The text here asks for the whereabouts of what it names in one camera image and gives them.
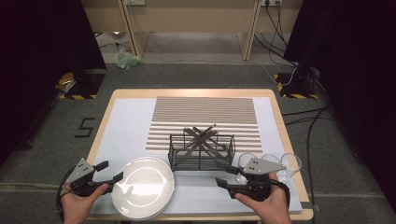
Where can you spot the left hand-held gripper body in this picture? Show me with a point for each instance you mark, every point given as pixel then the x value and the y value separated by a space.
pixel 81 169

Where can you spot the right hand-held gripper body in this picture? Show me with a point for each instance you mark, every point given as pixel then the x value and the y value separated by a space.
pixel 260 166

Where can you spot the clear drinking glass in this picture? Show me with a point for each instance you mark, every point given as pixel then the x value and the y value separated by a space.
pixel 271 158
pixel 293 168
pixel 244 160

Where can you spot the silver fork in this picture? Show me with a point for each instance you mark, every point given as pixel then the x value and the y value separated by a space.
pixel 188 145

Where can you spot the silver table knife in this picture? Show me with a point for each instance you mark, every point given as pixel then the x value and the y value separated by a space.
pixel 214 151
pixel 190 133

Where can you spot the person's left hand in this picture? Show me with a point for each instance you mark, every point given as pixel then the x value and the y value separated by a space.
pixel 76 208

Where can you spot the person's right hand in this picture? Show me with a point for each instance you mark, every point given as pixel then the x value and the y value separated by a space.
pixel 271 211

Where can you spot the pale blue table mat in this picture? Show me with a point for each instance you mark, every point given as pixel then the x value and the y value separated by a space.
pixel 124 130

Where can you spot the brown striped placemat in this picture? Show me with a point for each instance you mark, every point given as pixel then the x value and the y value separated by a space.
pixel 202 109

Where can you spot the black stand base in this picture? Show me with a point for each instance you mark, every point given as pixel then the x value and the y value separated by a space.
pixel 295 86
pixel 90 82

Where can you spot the light wooden table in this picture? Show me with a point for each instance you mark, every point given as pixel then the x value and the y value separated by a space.
pixel 193 92

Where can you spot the yellow white bundle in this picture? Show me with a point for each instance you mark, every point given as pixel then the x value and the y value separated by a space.
pixel 65 81

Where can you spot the green plastic bag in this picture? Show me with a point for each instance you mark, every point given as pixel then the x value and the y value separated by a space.
pixel 126 59

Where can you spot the black curtain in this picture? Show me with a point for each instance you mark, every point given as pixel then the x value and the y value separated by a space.
pixel 358 77
pixel 37 62

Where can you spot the beige wooden desk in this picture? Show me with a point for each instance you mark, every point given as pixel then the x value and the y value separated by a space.
pixel 102 15
pixel 186 15

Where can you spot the white power strip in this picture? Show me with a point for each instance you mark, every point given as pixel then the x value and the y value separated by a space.
pixel 134 2

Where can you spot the white wall socket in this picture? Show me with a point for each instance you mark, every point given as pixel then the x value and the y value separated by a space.
pixel 271 2

